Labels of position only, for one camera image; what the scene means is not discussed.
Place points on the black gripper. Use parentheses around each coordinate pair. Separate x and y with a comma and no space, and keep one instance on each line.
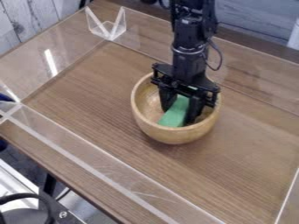
(184,78)

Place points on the green rectangular block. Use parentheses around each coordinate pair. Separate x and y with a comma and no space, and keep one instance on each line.
(173,116)

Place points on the light wooden bowl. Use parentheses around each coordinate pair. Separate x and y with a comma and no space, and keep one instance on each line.
(148,113)

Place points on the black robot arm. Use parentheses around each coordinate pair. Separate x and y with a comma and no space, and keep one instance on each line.
(193,26)

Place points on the black table leg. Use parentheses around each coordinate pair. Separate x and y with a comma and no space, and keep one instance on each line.
(49,184)

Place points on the black metal clamp plate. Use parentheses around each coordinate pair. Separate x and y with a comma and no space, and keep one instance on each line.
(61,214)

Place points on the clear acrylic tray wall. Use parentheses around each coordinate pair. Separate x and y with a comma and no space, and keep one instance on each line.
(68,118)

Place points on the clear acrylic corner bracket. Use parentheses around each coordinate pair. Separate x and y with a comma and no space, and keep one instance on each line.
(108,30)

